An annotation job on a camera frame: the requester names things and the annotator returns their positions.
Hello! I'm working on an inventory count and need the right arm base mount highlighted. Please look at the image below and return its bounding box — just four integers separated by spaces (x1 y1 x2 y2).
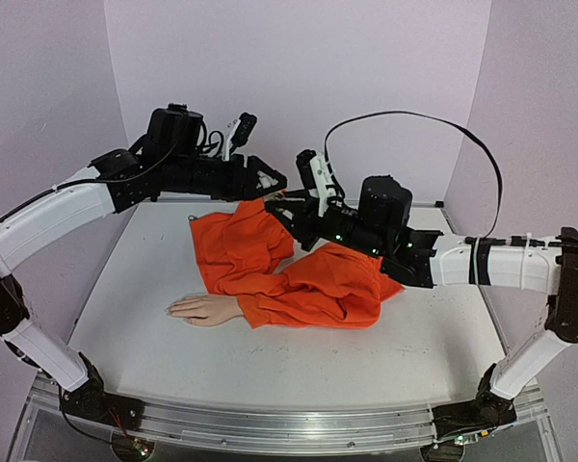
432 365 517 442

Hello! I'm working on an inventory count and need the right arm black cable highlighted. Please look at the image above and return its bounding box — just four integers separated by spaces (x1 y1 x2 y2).
323 111 505 238

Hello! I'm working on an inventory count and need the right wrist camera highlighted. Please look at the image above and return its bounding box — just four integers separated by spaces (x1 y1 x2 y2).
296 149 345 218

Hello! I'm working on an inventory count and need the mannequin hand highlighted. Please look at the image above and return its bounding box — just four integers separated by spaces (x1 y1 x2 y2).
168 295 244 327

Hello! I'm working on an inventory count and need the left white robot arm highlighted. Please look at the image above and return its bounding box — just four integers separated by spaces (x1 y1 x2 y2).
0 104 287 421

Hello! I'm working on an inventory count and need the orange cloth garment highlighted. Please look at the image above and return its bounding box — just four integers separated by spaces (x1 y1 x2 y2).
190 200 404 329

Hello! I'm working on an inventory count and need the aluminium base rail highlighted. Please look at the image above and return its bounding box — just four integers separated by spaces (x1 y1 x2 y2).
8 373 561 461

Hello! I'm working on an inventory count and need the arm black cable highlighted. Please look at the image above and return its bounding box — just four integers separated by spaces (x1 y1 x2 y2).
323 111 505 238
199 129 225 160

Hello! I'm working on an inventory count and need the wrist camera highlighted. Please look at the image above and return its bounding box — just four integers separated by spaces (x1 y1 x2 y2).
222 113 258 161
296 149 345 218

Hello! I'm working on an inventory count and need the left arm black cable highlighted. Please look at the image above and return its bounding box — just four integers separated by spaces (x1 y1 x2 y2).
199 129 225 160

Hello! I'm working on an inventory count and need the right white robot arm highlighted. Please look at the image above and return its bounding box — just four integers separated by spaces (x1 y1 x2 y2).
265 176 578 400

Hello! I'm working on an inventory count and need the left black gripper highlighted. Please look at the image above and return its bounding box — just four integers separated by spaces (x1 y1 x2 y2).
164 152 292 203

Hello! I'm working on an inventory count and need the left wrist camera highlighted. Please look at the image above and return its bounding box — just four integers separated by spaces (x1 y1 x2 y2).
222 113 258 161

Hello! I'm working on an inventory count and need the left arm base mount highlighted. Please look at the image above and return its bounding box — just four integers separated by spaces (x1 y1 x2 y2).
60 365 145 431

